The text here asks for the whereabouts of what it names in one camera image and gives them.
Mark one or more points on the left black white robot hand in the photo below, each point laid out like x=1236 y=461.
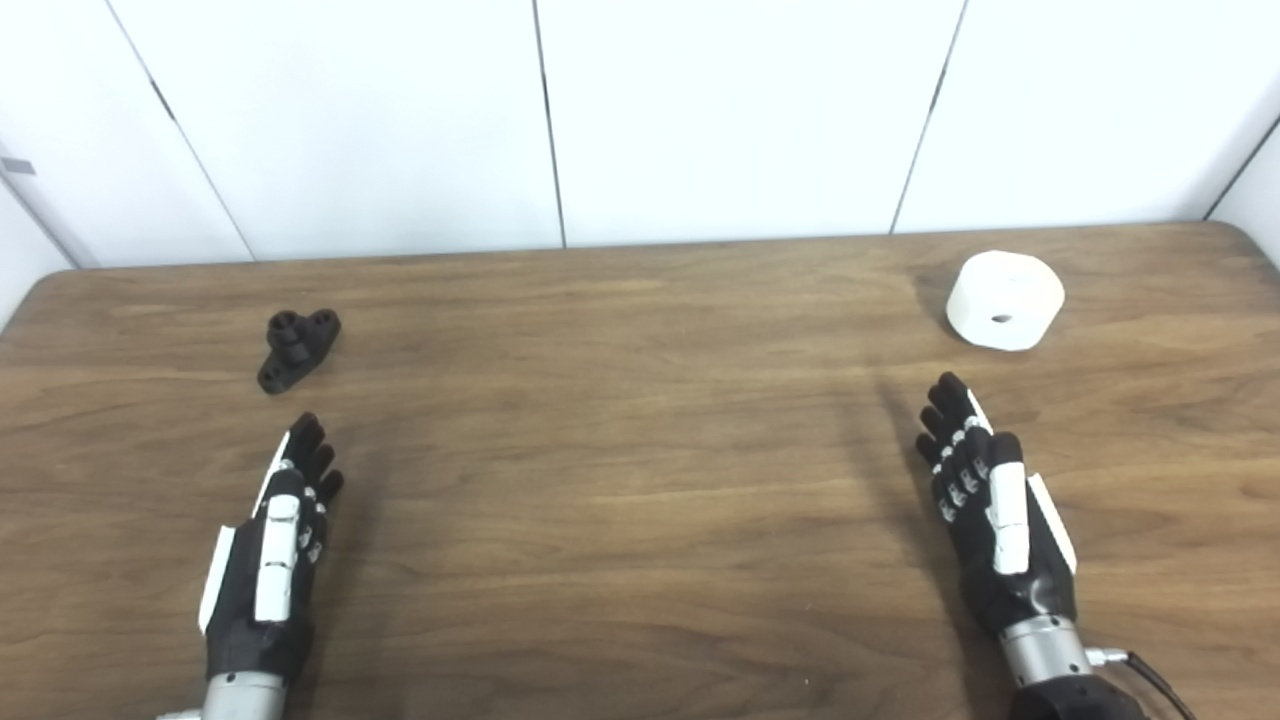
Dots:
x=275 y=560

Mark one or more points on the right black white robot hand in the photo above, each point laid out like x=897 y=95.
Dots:
x=1010 y=520

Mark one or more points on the black flanged holder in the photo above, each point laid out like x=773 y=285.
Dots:
x=293 y=352

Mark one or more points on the round white plastic piece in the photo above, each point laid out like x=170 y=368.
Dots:
x=1005 y=290

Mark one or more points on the small grey wall label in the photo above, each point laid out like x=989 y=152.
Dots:
x=18 y=166

